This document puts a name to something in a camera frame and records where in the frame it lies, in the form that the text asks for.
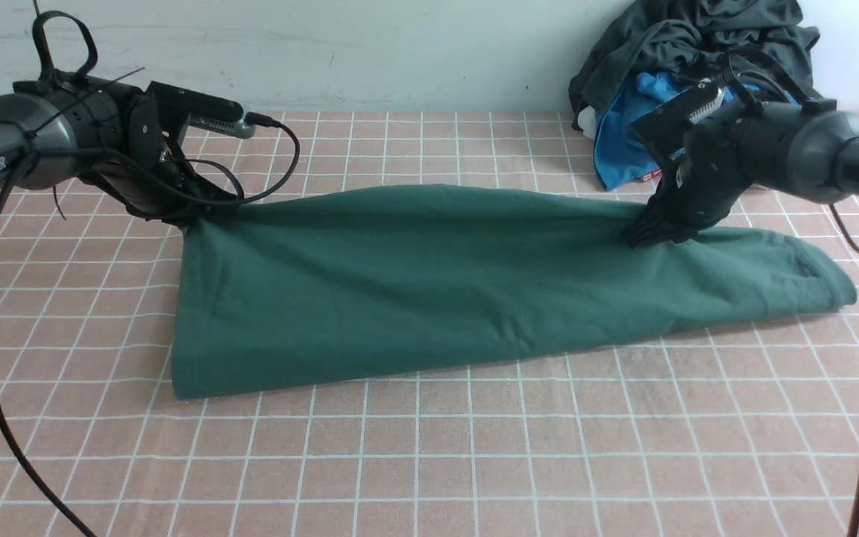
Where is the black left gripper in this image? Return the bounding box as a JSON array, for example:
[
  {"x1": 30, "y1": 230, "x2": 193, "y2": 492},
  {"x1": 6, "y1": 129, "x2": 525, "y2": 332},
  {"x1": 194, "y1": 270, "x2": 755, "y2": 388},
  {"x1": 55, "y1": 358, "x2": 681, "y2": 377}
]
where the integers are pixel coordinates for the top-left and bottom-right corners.
[{"x1": 13, "y1": 72, "x2": 243, "y2": 227}]

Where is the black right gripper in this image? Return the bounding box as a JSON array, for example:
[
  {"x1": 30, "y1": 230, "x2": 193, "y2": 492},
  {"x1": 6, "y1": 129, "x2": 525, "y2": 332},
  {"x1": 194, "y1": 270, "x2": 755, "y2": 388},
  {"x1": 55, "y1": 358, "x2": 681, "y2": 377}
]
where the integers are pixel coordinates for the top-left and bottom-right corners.
[{"x1": 625, "y1": 119, "x2": 751, "y2": 248}]

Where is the green long-sleeved shirt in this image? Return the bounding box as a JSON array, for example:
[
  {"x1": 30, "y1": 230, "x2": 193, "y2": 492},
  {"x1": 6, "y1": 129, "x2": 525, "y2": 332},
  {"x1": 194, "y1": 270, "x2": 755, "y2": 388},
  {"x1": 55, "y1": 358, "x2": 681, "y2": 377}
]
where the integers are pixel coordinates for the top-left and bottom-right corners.
[{"x1": 171, "y1": 184, "x2": 857, "y2": 400}]

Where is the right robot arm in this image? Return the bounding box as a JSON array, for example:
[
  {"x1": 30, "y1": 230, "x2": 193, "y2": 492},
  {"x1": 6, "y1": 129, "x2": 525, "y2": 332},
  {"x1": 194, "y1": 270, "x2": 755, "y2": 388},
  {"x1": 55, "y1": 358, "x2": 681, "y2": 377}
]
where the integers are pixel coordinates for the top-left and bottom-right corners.
[{"x1": 624, "y1": 98, "x2": 859, "y2": 247}]

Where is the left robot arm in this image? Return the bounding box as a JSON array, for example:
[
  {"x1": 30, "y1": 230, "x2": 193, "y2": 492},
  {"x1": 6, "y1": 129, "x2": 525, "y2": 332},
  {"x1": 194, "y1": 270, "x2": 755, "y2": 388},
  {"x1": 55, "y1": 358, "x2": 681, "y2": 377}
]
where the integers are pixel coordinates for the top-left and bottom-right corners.
[{"x1": 0, "y1": 70, "x2": 255, "y2": 227}]

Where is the blue garment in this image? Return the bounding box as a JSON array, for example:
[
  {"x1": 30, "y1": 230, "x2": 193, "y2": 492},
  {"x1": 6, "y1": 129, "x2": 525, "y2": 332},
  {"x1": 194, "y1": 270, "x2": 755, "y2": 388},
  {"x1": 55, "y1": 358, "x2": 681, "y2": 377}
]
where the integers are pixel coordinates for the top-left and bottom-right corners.
[{"x1": 594, "y1": 72, "x2": 796, "y2": 192}]

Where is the dark grey garment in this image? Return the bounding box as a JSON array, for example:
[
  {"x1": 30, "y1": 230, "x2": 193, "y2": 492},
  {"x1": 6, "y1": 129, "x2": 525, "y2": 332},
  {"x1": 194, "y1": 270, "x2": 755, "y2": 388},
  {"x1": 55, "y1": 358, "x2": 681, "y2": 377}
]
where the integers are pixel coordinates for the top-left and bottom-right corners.
[{"x1": 568, "y1": 1, "x2": 820, "y2": 115}]

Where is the pink grid tablecloth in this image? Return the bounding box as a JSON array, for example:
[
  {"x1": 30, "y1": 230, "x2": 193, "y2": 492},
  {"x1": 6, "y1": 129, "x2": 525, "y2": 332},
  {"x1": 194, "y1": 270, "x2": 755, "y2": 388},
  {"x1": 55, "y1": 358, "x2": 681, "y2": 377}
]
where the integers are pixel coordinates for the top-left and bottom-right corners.
[{"x1": 0, "y1": 111, "x2": 859, "y2": 536}]

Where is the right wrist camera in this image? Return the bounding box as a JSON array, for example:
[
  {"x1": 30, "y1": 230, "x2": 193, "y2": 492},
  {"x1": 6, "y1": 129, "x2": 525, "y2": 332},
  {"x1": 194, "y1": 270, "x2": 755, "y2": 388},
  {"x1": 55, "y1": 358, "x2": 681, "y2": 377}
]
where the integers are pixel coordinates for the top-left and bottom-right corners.
[{"x1": 629, "y1": 81, "x2": 726, "y2": 166}]

